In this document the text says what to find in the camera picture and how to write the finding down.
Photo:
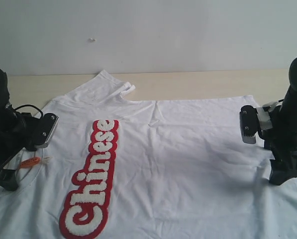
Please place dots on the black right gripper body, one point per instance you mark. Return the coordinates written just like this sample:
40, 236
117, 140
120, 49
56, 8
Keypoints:
283, 139

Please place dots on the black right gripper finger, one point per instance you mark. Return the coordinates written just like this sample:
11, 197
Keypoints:
280, 173

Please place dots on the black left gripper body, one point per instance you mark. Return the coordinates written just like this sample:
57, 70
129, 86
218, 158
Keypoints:
17, 131

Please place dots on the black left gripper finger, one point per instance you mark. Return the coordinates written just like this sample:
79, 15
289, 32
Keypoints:
8, 179

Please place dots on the white t-shirt red Chinese patch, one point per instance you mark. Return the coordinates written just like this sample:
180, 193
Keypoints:
120, 169

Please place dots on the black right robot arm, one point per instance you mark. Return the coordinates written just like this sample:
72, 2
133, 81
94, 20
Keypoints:
290, 99

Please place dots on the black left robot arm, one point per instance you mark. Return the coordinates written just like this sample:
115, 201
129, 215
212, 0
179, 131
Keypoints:
4, 95

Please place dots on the orange carrot-shaped hang tag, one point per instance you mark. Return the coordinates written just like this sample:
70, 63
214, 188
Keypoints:
29, 163

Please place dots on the left wrist camera black silver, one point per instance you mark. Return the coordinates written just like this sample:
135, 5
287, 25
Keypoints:
40, 131

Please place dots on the wrist camera black silver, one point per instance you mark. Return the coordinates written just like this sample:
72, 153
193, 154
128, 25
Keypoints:
254, 120
40, 131

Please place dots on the right wrist camera black silver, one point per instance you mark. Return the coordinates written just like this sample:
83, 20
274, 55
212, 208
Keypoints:
254, 120

